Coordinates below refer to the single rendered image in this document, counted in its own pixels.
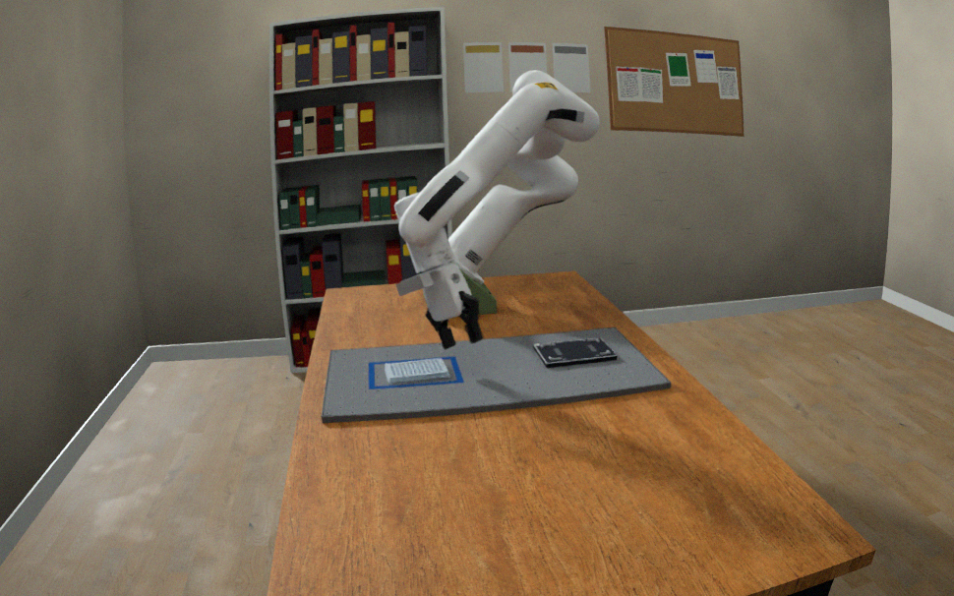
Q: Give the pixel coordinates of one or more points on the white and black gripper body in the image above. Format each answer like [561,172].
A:
[441,297]

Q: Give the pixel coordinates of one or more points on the blue tape border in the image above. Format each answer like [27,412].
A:
[453,362]

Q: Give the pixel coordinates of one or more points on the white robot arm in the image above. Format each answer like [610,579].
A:
[501,142]

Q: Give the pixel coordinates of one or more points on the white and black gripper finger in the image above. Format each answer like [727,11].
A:
[444,333]
[471,327]

